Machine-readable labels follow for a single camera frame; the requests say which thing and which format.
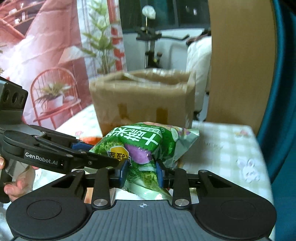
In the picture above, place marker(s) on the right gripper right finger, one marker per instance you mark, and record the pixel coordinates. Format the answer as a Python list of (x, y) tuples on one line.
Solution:
[(177, 180)]

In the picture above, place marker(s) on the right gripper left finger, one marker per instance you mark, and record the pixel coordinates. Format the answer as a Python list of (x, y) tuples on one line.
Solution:
[(106, 179)]

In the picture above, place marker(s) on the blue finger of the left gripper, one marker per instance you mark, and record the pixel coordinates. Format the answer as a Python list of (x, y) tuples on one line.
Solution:
[(81, 146)]

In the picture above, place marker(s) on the green chips bag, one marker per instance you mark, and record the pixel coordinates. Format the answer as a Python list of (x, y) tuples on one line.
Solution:
[(145, 145)]

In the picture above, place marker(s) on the person left hand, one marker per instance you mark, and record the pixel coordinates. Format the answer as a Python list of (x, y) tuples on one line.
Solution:
[(22, 185)]

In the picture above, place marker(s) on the orange snack packet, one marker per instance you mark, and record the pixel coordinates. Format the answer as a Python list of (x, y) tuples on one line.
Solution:
[(91, 140)]

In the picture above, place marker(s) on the plaid tablecloth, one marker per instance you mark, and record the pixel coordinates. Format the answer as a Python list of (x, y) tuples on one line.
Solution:
[(230, 151)]

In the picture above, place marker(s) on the cardboard box with plastic liner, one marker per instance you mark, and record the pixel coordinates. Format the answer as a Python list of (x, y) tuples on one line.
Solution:
[(150, 95)]

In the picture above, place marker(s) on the red printed backdrop curtain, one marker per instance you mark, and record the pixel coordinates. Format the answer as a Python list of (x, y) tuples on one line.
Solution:
[(54, 48)]

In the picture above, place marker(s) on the white quilted blanket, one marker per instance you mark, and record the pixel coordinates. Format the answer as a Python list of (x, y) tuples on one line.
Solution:
[(199, 63)]

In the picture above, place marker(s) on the black garment on blanket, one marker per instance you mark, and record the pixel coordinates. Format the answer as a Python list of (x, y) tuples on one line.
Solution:
[(205, 33)]

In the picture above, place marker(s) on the dark window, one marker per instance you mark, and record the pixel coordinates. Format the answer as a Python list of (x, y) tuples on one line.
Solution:
[(170, 14)]

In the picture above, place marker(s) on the wooden headboard panel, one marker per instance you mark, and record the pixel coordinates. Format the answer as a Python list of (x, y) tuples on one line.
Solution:
[(243, 60)]

